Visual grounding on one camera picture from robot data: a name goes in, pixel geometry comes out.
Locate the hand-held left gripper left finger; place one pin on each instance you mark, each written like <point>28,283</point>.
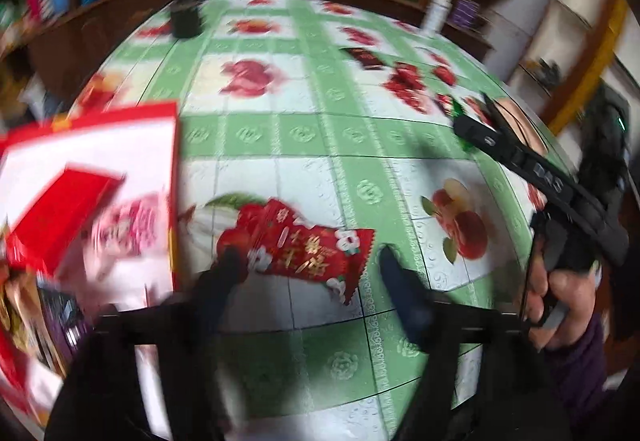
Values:
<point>222,273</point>

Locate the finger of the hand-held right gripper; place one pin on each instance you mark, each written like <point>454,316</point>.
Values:
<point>500,113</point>
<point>477,136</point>

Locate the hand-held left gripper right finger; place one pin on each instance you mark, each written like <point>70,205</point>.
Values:
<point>405,291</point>

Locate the red flower print snack packet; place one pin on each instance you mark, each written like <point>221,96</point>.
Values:
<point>300,253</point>

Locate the small red snack packet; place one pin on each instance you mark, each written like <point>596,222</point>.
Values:
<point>406,83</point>

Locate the pink cartoon snack packet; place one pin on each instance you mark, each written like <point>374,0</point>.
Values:
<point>130,231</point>

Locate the dark red white snack packet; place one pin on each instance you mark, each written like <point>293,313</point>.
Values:
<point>366,57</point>

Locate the red and white cardboard box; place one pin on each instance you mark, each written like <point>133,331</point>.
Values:
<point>145,156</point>

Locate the purple snack packet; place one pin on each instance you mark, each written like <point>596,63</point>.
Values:
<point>65,326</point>

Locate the plain red snack packet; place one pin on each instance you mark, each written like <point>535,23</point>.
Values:
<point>55,211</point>

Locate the brown patterned snack packet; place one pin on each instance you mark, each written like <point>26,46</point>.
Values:
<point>17,306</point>

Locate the person's right forearm purple sleeve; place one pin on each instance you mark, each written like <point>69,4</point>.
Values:
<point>585,366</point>

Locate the person's right hand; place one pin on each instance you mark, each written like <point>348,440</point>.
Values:
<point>560,301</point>

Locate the dark items on white shelf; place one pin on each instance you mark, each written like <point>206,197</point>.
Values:
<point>547,71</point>

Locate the white spray bottle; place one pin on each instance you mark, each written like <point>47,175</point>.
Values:
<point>436,10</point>

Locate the green floral tablecloth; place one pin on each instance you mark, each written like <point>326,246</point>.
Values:
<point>310,141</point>

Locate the black jar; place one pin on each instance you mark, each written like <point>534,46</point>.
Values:
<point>186,13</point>

